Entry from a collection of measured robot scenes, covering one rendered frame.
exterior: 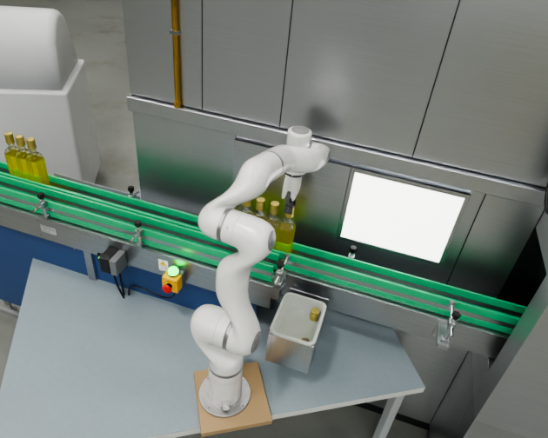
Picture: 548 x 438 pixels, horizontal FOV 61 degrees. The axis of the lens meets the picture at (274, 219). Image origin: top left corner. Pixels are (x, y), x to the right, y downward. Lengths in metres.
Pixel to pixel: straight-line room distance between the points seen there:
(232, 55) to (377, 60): 0.51
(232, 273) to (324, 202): 0.65
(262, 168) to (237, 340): 0.54
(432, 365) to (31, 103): 2.98
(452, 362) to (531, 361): 0.66
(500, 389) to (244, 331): 0.94
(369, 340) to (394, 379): 0.20
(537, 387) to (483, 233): 0.55
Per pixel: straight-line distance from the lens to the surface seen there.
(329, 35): 1.64
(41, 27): 3.60
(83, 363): 2.02
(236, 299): 1.40
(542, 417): 2.01
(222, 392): 1.72
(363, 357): 2.05
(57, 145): 3.74
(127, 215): 2.07
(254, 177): 1.25
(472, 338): 1.96
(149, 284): 2.16
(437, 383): 2.51
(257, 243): 1.24
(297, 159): 1.47
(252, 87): 1.77
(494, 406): 1.98
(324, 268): 1.84
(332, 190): 1.81
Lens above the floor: 2.33
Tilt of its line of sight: 36 degrees down
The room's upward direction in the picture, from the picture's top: 6 degrees clockwise
